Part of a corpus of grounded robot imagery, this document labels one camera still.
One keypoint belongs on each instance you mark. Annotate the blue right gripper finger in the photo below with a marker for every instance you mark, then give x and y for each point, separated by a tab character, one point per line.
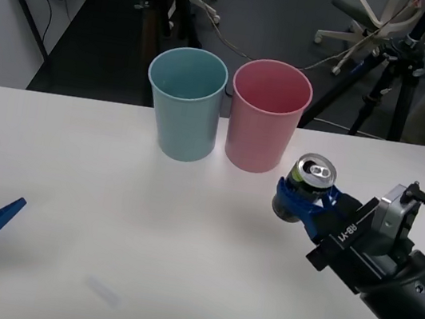
298	207
334	195

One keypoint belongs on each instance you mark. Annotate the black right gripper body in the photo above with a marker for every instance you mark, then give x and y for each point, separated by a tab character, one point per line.
344	245

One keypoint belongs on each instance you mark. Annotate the black drink can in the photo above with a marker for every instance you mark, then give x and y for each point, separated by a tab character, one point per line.
315	172

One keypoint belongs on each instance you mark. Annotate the pink plastic bin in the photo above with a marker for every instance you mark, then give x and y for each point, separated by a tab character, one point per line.
259	134

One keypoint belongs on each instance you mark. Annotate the pale blue plastic bin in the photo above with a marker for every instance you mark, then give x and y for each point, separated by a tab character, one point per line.
186	123

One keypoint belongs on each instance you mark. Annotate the white office chair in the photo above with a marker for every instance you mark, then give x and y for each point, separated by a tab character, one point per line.
216	18
362	7

